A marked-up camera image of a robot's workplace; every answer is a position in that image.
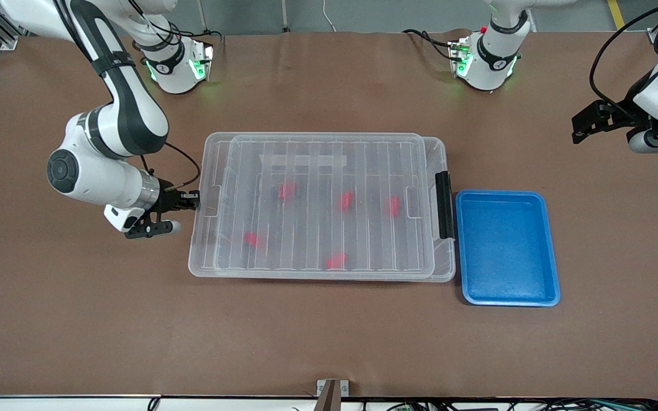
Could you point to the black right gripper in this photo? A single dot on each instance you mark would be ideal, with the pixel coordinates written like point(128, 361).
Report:
point(169, 199)

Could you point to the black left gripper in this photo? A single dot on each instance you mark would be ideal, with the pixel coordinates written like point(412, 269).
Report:
point(620, 111)

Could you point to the clear plastic box lid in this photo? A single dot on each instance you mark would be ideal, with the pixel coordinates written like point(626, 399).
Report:
point(317, 228)

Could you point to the red block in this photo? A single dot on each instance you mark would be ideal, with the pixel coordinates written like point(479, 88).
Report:
point(255, 240)
point(287, 190)
point(346, 201)
point(336, 261)
point(394, 205)

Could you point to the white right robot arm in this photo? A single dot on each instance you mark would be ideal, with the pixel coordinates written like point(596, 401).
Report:
point(129, 114)

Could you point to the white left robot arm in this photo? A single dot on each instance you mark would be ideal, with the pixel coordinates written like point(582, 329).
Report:
point(492, 63)

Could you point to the clear plastic storage box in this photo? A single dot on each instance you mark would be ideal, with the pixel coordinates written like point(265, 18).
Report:
point(445, 265)

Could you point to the blue plastic tray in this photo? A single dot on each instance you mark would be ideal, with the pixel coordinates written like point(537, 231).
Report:
point(506, 257)

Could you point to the brown paper table cover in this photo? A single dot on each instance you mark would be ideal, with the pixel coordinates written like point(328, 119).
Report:
point(77, 314)

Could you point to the thin grey vertical post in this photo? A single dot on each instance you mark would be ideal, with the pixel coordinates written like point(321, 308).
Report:
point(285, 14)

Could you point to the small metal bracket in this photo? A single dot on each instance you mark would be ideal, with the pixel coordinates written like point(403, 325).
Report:
point(345, 388)

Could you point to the white table edge rail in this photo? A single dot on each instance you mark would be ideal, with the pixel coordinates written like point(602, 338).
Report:
point(49, 405)

